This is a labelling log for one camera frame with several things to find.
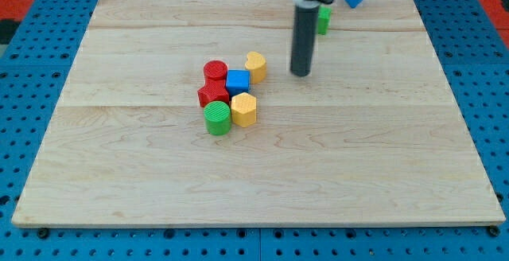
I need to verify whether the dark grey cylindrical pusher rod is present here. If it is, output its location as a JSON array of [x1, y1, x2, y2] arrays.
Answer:
[[289, 6, 320, 77]]

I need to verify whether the blue cube block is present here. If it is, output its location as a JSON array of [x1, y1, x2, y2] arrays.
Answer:
[[225, 70, 251, 97]]

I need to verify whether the green cylinder block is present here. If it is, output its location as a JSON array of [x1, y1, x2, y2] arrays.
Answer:
[[204, 101, 231, 135]]

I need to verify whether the red star block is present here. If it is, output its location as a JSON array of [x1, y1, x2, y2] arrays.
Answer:
[[197, 80, 230, 107]]

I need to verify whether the light wooden board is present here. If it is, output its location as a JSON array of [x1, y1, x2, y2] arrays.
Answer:
[[12, 0, 506, 228]]

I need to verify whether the yellow hexagon block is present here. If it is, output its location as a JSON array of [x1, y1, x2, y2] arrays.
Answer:
[[231, 92, 257, 127]]

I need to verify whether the green star block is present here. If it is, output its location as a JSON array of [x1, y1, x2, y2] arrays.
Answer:
[[317, 6, 332, 35]]

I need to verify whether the yellow heart block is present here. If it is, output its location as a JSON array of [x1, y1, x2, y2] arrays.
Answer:
[[244, 51, 267, 84]]

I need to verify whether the red cylinder block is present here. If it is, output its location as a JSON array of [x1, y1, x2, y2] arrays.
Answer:
[[203, 60, 228, 81]]

